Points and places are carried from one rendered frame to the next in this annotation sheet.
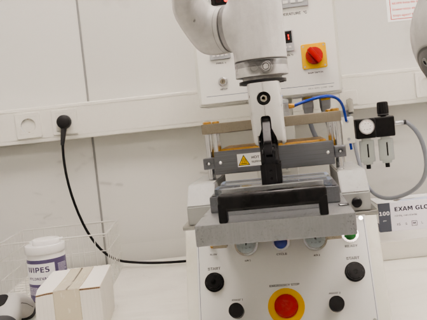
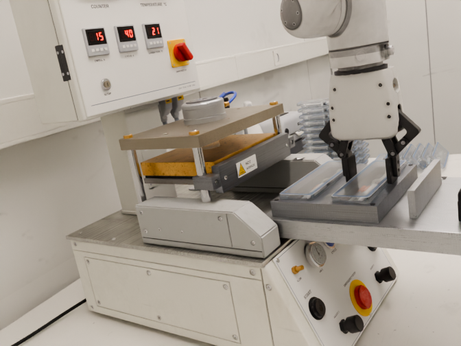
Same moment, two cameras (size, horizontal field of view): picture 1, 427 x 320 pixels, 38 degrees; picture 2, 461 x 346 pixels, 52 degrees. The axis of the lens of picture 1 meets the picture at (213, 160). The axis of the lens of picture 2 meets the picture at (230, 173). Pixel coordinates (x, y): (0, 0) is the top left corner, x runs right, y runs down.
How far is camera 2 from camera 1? 1.03 m
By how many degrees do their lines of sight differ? 60
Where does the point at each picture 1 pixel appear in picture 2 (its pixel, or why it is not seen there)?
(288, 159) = (267, 158)
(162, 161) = not seen: outside the picture
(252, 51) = (383, 33)
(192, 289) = (305, 328)
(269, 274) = (338, 275)
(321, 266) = (356, 248)
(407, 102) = not seen: hidden behind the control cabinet
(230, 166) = (232, 179)
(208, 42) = (333, 20)
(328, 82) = (191, 80)
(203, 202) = (267, 224)
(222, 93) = (107, 99)
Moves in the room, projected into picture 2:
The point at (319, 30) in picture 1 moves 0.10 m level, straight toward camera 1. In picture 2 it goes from (178, 25) to (213, 17)
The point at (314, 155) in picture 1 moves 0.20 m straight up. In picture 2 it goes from (280, 150) to (264, 41)
